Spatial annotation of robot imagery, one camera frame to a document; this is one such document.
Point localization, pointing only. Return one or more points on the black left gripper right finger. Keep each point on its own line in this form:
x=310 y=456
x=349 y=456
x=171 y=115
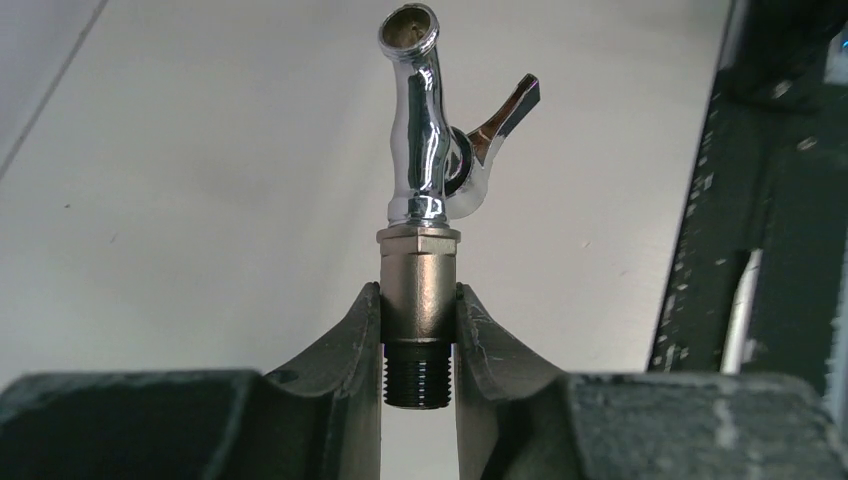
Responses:
x=518 y=416

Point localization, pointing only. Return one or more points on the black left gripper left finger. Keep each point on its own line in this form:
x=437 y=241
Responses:
x=315 y=417

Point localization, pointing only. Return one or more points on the threaded metal pipe fitting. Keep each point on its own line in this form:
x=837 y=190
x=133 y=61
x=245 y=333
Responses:
x=418 y=290

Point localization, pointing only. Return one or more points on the chrome water faucet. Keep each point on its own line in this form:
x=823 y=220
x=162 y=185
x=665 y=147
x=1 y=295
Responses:
x=440 y=172

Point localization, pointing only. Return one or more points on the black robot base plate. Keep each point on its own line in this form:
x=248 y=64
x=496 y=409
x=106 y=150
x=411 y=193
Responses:
x=768 y=190

